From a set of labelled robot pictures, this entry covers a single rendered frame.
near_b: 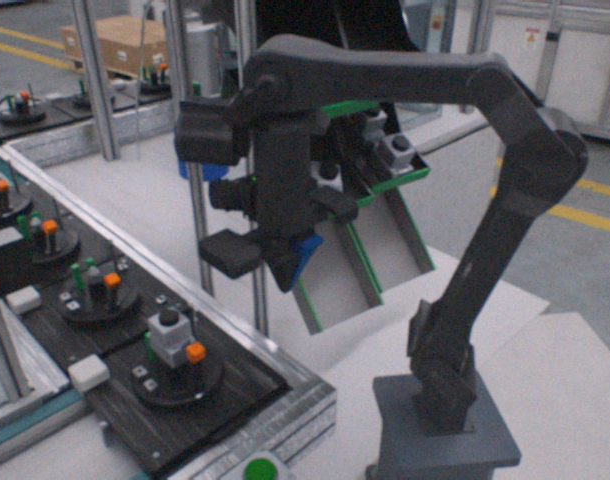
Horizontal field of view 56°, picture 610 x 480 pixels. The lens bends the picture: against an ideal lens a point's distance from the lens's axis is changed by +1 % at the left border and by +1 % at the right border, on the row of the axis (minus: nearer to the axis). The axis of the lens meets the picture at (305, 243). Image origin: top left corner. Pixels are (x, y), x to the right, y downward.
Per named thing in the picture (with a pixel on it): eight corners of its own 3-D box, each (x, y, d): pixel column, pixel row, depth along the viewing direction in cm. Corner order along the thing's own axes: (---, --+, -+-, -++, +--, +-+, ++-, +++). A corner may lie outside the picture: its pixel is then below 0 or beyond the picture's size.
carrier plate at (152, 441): (287, 388, 90) (287, 378, 89) (153, 483, 76) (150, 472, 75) (199, 317, 105) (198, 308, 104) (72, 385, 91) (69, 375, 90)
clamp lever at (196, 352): (205, 382, 85) (206, 348, 80) (194, 389, 83) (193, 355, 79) (191, 367, 86) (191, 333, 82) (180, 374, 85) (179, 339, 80)
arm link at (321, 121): (333, 96, 56) (243, 90, 58) (322, 116, 52) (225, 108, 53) (331, 161, 60) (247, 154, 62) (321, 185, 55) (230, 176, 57)
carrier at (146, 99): (201, 93, 217) (197, 59, 210) (144, 107, 203) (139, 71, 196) (166, 79, 232) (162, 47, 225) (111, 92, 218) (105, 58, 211)
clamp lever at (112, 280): (120, 305, 100) (121, 279, 95) (109, 310, 99) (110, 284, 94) (109, 291, 102) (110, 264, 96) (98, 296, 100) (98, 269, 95)
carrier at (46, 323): (195, 314, 106) (187, 257, 99) (68, 380, 92) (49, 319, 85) (129, 261, 120) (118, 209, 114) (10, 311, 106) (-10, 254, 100)
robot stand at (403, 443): (494, 555, 77) (524, 457, 66) (387, 568, 76) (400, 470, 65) (456, 461, 89) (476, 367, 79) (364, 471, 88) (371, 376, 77)
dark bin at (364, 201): (370, 206, 92) (386, 174, 86) (301, 229, 85) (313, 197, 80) (284, 92, 103) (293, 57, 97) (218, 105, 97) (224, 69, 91)
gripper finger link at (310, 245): (326, 239, 63) (289, 219, 67) (302, 251, 61) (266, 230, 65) (325, 289, 67) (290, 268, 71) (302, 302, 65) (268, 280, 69)
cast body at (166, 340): (198, 354, 86) (194, 318, 82) (173, 369, 83) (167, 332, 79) (168, 328, 91) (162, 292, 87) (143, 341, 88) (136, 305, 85)
